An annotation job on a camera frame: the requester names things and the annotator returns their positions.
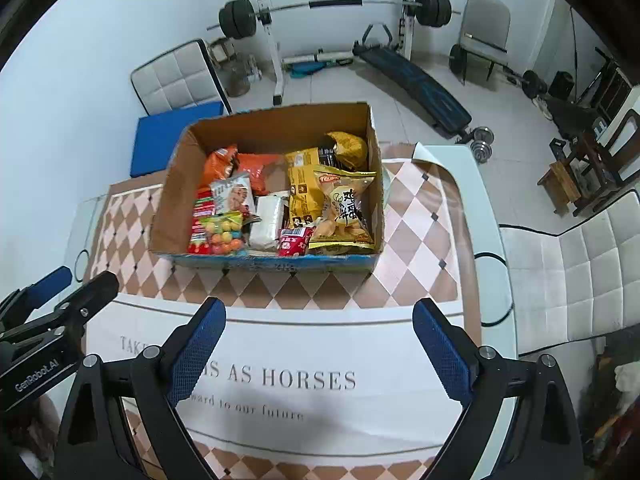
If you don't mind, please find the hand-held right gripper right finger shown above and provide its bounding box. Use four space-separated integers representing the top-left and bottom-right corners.
412 298 586 480

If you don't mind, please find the checkered printed tablecloth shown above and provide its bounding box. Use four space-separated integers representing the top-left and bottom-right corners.
82 145 476 480

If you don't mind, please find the yellow chip bag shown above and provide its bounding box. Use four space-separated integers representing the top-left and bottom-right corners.
307 169 378 252

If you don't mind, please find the small wooden stool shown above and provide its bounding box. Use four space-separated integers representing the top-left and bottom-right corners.
537 160 583 218

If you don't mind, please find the black sit-up bench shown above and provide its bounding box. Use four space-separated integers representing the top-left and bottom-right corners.
352 22 473 141

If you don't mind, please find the black cable loop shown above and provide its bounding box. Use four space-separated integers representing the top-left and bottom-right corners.
475 252 516 328

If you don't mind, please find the white padded chair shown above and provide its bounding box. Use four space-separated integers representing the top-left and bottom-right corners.
131 39 233 116
500 195 640 356

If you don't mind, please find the white weight rack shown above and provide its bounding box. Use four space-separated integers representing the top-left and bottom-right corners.
249 0 423 108

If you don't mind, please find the cardboard box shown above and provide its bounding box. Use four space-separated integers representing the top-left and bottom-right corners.
149 101 386 273

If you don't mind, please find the brown glass jar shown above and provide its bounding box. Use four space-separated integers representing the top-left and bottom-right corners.
222 57 253 97

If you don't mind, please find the large yellow black noodle packet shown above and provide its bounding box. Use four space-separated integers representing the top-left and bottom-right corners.
285 147 336 231

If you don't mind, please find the orange snack packet white label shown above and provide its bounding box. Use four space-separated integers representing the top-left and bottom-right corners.
202 145 240 196

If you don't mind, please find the grey chair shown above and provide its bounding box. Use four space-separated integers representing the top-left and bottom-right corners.
457 0 512 86

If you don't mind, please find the colourful candy ball bag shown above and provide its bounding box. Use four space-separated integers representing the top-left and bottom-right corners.
187 210 248 256

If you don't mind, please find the blue white exercise equipment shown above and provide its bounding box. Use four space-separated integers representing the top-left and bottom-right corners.
282 50 356 78

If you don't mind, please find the black weight plate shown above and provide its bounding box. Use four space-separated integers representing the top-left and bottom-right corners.
449 44 468 77

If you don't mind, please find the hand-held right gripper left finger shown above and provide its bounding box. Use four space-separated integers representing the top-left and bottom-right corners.
52 297 227 480

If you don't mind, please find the blue foam mat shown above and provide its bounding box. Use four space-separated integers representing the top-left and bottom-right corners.
130 101 225 178

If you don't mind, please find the barbell with black plates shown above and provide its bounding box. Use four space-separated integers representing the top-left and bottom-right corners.
207 0 461 41

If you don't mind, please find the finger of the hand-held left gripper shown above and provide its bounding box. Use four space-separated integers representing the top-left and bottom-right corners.
0 266 73 328
0 271 121 357

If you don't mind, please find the black speaker box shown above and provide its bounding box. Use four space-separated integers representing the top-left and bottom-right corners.
548 71 575 101

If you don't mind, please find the chrome dumbbell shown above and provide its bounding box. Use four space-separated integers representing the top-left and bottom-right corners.
470 127 496 163

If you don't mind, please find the dark wooden chair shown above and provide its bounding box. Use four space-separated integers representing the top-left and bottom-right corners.
570 110 640 218

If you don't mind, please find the small barbell on floor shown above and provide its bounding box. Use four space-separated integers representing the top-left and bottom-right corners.
507 67 546 98

